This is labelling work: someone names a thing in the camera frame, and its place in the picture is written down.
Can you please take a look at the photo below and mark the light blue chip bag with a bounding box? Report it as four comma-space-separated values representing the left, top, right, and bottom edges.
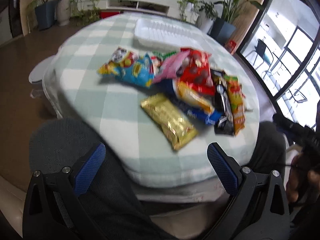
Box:
116, 53, 155, 88

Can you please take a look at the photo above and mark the orange apple snack stick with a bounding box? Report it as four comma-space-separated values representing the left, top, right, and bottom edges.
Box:
223, 75, 245, 135

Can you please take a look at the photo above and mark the white tv cabinet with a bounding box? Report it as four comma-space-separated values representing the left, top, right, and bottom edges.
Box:
98, 0, 180, 18

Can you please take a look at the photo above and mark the dark blue plant pot right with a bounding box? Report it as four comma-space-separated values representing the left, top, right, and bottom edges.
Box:
210, 18, 236, 46

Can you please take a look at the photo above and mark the green seaweed snack pack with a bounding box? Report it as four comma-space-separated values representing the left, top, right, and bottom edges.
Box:
151, 51, 177, 62

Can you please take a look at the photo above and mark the green white checkered tablecloth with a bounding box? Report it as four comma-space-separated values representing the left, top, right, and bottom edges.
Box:
42, 13, 259, 188

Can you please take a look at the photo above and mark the person's right hand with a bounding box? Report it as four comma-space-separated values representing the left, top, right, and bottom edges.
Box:
286, 153, 319, 203

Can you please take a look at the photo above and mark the gold foil snack pack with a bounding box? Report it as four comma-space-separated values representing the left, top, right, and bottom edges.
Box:
140, 93, 198, 151

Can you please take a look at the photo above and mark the red chocolate ball bag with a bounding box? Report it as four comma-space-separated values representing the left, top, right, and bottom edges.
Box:
179, 47, 216, 96

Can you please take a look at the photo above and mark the white plant pot right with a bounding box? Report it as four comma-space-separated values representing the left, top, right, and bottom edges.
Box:
196, 16, 214, 34

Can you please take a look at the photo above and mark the red box on floor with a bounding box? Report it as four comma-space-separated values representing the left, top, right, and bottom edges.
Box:
225, 40, 237, 55

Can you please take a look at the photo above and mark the black cereal snack pack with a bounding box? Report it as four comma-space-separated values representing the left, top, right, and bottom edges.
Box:
210, 69, 234, 136

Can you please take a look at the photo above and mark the black balcony chair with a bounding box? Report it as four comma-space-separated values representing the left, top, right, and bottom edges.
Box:
246, 39, 274, 68

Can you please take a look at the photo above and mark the dark blue cookie pack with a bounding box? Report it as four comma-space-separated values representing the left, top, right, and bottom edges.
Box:
170, 98, 223, 126

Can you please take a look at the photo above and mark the dark blue plant pot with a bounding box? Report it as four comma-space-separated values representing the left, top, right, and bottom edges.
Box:
35, 0, 57, 30
210, 18, 236, 46

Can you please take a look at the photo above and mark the white plastic tray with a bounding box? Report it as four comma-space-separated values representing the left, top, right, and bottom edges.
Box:
134, 19, 202, 51

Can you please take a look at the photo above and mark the blue yellow chip bag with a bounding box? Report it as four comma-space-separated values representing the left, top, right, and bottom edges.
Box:
172, 80, 214, 114

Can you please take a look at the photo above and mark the red white strawberry candy pack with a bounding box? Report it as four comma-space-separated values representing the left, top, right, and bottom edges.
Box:
97, 47, 139, 76

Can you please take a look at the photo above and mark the dark blue plant pot left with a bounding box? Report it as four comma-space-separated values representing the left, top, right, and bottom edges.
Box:
35, 0, 57, 30

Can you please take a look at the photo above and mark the white ribbed plant pot left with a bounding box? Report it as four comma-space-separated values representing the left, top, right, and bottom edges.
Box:
56, 0, 71, 26

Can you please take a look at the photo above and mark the red storage bin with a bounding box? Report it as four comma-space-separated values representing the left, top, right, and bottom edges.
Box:
99, 10, 121, 19

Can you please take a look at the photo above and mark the pink snack wrapper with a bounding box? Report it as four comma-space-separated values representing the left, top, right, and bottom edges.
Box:
152, 50, 190, 83

